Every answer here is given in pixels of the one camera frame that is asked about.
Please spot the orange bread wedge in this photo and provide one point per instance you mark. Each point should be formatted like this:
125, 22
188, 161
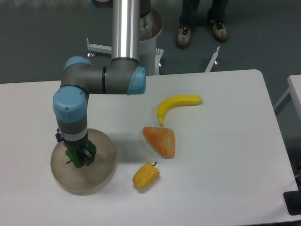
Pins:
162, 140

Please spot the yellow bell pepper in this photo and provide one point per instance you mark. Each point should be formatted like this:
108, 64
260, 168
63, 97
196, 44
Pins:
145, 175

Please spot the person right shoe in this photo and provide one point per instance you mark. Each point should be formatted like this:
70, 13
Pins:
219, 30

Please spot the white side table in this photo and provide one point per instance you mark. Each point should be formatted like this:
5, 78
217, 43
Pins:
293, 92

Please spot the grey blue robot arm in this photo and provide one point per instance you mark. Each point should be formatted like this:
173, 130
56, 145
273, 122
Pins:
80, 79

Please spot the person left shoe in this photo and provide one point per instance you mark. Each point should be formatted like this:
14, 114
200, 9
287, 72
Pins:
183, 37

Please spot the person shoe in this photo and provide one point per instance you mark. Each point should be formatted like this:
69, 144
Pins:
183, 37
219, 30

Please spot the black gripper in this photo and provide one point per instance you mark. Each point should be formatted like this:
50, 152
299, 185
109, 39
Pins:
77, 142

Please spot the yellow banana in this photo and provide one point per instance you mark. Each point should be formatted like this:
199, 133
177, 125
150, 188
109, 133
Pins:
176, 101

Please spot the beige round plate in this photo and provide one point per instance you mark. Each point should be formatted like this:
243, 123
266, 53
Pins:
86, 179

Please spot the black device at edge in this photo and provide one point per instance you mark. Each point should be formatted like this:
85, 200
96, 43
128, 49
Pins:
293, 202

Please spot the green bell pepper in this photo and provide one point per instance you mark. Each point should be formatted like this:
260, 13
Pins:
83, 156

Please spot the white table leg bracket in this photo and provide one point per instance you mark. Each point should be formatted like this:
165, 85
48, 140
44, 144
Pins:
212, 61

